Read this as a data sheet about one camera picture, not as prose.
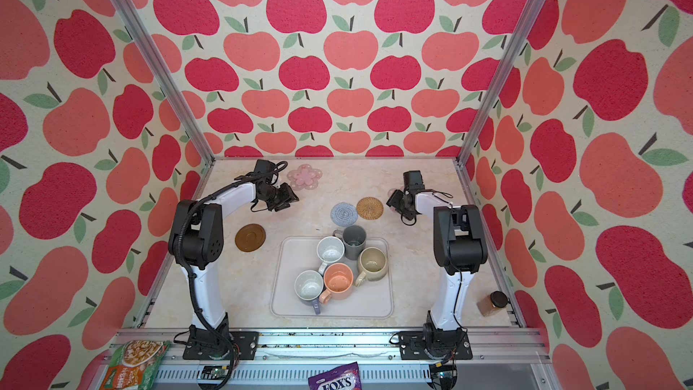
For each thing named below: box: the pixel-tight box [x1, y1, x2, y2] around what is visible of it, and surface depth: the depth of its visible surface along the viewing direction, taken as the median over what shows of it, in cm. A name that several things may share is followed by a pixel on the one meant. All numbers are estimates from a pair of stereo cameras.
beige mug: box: [354, 246, 388, 288], surface depth 83 cm
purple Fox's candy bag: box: [307, 361, 363, 390], surface depth 70 cm
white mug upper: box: [315, 235, 346, 275], surface depth 88 cm
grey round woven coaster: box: [330, 202, 359, 227], surface depth 104 cm
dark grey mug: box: [332, 224, 367, 261], surface depth 88 cm
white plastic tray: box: [269, 235, 395, 319], surface depth 84 cm
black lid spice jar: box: [476, 290, 509, 317], surface depth 76 cm
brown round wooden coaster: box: [234, 222, 267, 252], surface depth 98 cm
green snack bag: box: [99, 339, 171, 390], surface depth 71 cm
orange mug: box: [319, 262, 355, 305], surface depth 82 cm
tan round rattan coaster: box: [355, 196, 385, 221], surface depth 107 cm
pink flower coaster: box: [286, 163, 324, 192], surface depth 117 cm
